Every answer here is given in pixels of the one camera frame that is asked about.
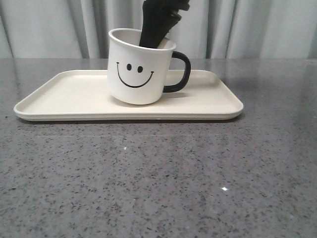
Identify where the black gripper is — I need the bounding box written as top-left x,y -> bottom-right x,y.
139,0 -> 190,48

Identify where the white smiley mug black handle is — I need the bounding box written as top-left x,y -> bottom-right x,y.
107,28 -> 191,105

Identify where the cream rectangular plastic tray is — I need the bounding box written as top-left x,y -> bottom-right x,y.
14,70 -> 244,121

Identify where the grey pleated curtain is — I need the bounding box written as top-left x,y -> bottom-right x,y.
0,0 -> 317,59

